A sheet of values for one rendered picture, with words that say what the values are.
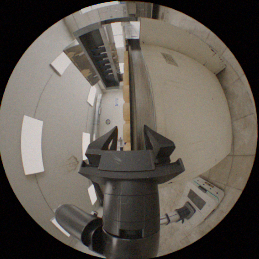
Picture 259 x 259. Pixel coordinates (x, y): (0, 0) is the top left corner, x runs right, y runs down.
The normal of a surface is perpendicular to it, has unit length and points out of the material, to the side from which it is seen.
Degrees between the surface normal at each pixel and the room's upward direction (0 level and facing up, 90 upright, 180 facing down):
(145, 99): 90
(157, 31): 90
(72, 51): 115
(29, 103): 180
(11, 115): 180
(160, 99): 90
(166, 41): 90
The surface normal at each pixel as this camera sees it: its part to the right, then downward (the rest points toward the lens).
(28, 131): 1.00, -0.02
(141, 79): -0.04, -0.05
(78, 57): 0.44, 0.89
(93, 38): 0.02, 1.00
